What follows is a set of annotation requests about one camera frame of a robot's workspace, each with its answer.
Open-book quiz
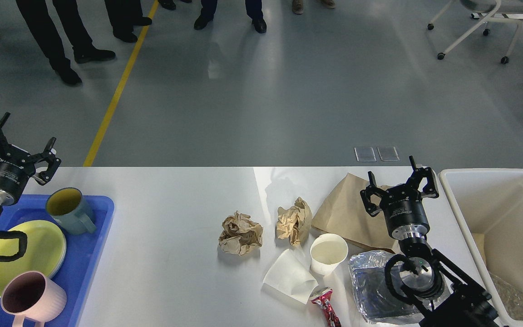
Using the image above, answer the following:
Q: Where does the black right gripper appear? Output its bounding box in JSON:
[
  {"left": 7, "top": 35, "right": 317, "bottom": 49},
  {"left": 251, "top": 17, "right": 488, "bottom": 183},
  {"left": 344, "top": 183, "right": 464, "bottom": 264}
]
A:
[{"left": 360, "top": 156, "right": 439, "bottom": 240}]

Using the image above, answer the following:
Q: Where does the yellow plastic plate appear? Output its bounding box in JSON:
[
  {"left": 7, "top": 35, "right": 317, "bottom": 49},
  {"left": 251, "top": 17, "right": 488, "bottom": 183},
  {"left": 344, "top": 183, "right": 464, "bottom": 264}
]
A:
[{"left": 0, "top": 220, "right": 62, "bottom": 296}]

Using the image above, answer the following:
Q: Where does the pink ribbed mug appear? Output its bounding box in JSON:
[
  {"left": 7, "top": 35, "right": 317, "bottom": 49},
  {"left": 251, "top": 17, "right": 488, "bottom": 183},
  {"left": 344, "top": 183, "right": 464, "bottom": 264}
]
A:
[{"left": 0, "top": 271, "right": 67, "bottom": 327}]

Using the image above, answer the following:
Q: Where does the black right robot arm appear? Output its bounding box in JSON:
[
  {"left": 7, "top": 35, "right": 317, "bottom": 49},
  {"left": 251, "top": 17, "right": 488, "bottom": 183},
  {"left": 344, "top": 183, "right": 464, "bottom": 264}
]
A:
[{"left": 360, "top": 157, "right": 498, "bottom": 327}]

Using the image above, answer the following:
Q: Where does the floor outlet cover pair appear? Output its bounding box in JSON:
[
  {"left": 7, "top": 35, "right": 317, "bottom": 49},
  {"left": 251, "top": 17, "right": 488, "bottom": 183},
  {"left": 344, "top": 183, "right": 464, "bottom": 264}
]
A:
[{"left": 354, "top": 146, "right": 400, "bottom": 162}]

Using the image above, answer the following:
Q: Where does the flat brown paper bag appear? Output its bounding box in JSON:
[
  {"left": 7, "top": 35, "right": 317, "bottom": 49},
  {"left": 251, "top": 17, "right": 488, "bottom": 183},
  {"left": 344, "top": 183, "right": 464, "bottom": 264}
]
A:
[{"left": 312, "top": 173, "right": 395, "bottom": 252}]

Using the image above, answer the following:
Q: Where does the grey-blue mug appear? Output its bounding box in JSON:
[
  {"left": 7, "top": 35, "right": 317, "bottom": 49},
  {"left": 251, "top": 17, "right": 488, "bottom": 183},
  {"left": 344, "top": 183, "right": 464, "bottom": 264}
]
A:
[{"left": 45, "top": 188, "right": 96, "bottom": 235}]

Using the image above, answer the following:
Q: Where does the white paper cup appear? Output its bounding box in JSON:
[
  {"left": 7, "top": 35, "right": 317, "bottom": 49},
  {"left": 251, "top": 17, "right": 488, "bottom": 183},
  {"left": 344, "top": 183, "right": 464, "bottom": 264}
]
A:
[{"left": 311, "top": 233, "right": 348, "bottom": 276}]

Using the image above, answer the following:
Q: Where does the white round plate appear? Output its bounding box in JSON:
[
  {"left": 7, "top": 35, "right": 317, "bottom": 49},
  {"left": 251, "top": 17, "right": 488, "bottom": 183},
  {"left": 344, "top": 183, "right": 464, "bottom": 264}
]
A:
[{"left": 48, "top": 233, "right": 67, "bottom": 279}]

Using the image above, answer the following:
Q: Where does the white plastic bin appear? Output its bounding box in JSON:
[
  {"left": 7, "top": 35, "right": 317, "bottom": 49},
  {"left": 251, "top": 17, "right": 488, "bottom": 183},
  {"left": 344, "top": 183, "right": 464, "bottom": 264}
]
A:
[{"left": 439, "top": 169, "right": 523, "bottom": 327}]

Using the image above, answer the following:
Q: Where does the silver foil bag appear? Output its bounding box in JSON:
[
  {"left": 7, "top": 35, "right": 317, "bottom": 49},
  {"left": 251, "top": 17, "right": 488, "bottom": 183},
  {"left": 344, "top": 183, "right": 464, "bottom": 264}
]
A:
[{"left": 349, "top": 250, "right": 433, "bottom": 325}]

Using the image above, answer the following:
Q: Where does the crumpled tan paper ball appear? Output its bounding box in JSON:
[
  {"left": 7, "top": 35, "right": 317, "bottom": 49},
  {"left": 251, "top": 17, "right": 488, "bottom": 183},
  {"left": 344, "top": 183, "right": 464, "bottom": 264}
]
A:
[{"left": 276, "top": 197, "right": 313, "bottom": 247}]

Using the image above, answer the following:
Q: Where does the blue plastic tray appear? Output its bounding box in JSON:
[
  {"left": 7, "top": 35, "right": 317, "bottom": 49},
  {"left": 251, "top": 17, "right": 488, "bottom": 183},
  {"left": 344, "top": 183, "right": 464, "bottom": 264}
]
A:
[{"left": 0, "top": 194, "right": 114, "bottom": 327}]

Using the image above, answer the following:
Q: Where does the red snack wrapper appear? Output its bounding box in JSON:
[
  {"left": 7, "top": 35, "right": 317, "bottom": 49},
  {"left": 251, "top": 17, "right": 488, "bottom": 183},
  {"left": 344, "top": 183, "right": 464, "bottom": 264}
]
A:
[{"left": 309, "top": 287, "right": 342, "bottom": 327}]

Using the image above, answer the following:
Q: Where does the white paper napkin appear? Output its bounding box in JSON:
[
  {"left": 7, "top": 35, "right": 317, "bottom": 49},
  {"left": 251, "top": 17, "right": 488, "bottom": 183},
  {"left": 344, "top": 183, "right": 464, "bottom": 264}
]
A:
[{"left": 263, "top": 250, "right": 318, "bottom": 304}]

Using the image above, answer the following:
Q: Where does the crumpled plastic in bin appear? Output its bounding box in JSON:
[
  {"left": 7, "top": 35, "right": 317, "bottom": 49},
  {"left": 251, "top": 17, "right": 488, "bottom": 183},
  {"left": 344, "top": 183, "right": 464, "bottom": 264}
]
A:
[{"left": 489, "top": 272, "right": 523, "bottom": 320}]

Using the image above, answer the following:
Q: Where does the crumpled brown paper ball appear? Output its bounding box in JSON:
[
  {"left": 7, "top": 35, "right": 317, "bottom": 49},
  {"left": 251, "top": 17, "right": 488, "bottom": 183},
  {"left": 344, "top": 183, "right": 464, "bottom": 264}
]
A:
[{"left": 218, "top": 211, "right": 263, "bottom": 255}]

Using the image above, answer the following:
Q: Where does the white rolling chair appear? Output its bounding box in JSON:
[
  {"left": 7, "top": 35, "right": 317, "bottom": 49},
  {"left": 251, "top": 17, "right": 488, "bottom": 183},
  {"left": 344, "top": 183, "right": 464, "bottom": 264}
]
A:
[{"left": 437, "top": 0, "right": 523, "bottom": 64}]

